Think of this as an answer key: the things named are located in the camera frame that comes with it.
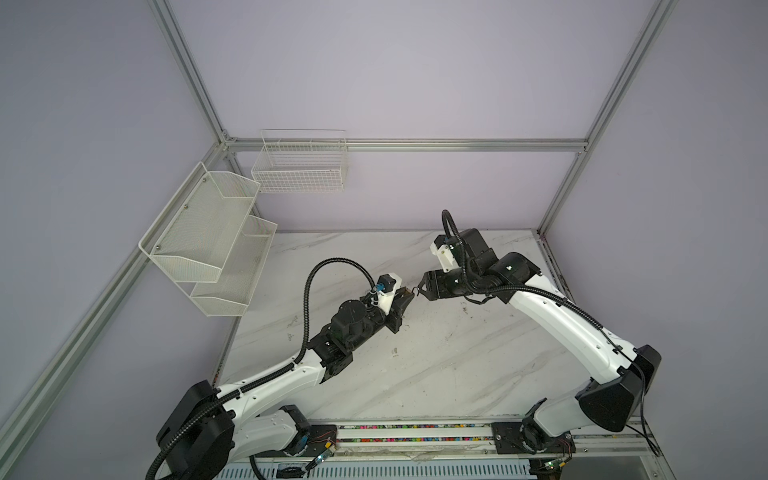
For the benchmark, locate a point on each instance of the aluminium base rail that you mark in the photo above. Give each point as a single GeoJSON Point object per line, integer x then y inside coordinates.
{"type": "Point", "coordinates": [442, 449]}

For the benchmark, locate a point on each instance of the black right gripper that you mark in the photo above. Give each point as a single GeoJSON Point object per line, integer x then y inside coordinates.
{"type": "Point", "coordinates": [431, 285]}

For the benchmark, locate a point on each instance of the white wire basket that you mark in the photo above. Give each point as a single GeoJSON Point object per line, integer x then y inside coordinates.
{"type": "Point", "coordinates": [301, 161]}

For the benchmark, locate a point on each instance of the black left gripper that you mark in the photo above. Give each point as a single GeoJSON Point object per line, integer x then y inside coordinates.
{"type": "Point", "coordinates": [397, 309]}

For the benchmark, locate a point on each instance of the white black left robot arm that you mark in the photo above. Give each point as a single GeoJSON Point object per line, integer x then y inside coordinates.
{"type": "Point", "coordinates": [213, 426]}

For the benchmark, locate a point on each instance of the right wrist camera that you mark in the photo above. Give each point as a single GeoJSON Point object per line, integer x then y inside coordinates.
{"type": "Point", "coordinates": [444, 252]}

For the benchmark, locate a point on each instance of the aluminium cage frame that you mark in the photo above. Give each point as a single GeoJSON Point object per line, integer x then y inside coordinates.
{"type": "Point", "coordinates": [26, 421]}

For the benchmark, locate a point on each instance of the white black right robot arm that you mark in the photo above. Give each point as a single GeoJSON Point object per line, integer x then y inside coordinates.
{"type": "Point", "coordinates": [620, 374]}

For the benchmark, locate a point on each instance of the white mesh two-tier shelf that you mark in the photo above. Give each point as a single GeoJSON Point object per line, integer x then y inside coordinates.
{"type": "Point", "coordinates": [210, 243]}

